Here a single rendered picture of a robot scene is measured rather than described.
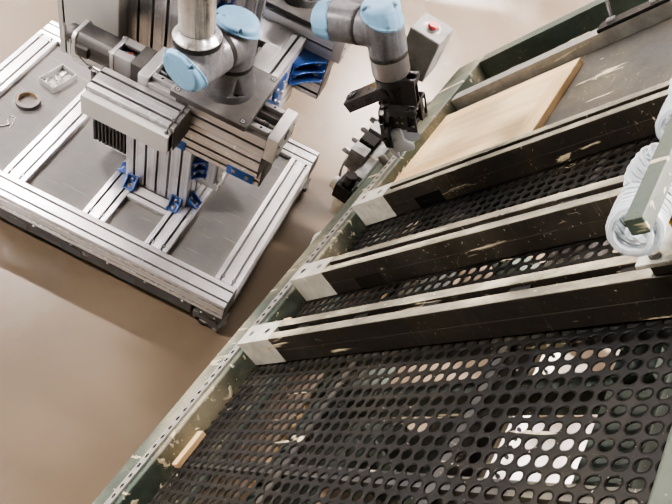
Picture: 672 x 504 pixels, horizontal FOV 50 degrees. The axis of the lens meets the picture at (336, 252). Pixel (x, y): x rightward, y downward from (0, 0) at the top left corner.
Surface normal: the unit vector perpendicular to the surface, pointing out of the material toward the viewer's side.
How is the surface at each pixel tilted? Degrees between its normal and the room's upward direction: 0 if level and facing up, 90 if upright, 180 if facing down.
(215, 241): 0
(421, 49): 90
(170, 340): 0
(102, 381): 0
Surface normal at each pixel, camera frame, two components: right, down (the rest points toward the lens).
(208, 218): 0.25, -0.54
